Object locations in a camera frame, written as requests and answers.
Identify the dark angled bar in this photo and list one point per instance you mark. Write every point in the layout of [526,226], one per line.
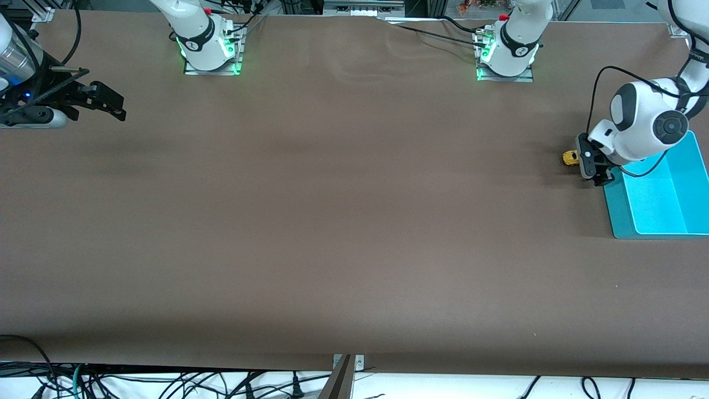
[338,382]

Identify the metal table edge bracket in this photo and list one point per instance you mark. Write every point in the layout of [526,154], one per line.
[359,363]

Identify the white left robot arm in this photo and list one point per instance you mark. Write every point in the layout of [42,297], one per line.
[637,127]

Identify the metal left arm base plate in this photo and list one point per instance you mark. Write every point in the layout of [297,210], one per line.
[507,77]

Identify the yellow toy beetle car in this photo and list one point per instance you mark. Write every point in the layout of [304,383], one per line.
[570,158]

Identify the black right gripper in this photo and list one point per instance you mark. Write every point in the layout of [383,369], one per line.
[49,95]

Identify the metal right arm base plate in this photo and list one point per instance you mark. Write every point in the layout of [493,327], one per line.
[213,67]

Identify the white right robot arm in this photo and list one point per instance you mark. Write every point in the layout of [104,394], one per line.
[199,39]

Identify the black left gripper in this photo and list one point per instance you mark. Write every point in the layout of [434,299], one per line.
[602,174]

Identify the grey metal frame rail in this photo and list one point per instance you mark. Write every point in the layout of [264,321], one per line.
[363,8]

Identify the teal plastic bin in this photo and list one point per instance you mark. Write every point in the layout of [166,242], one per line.
[659,205]

